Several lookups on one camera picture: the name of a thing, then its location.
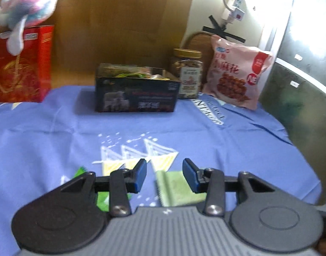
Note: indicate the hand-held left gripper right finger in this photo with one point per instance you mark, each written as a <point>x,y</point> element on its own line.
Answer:
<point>191,176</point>

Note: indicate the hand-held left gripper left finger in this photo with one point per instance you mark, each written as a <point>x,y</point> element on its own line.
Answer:
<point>140,176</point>

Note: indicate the pale green snack packet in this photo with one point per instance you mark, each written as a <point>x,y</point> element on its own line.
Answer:
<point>173,189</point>

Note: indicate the dark green snack packet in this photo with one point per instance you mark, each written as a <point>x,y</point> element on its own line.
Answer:
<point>103,201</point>

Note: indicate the black cardboard box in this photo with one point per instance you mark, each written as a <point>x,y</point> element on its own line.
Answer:
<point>136,96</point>

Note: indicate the green printed packet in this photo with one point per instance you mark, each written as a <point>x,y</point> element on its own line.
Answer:
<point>128,75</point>

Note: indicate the blue printed cloth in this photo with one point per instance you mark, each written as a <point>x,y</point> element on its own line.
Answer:
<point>179,128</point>

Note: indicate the clear nut jar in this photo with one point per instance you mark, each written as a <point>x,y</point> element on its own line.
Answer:
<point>188,74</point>

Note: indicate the large pink snack bag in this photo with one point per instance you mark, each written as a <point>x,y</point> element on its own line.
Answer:
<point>235,72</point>

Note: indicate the dark green glass panel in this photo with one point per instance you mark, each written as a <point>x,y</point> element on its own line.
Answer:
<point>301,112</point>

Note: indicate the black tape cross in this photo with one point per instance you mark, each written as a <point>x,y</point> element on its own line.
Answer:
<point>221,29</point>

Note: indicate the wooden board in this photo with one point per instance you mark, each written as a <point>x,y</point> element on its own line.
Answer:
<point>120,26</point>

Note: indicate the red gift box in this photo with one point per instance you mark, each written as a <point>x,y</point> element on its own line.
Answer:
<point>24,66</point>

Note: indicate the white power strip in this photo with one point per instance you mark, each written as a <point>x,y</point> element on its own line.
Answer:
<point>236,5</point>

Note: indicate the pink and blue plush toy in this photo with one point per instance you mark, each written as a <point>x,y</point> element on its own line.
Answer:
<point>27,8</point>

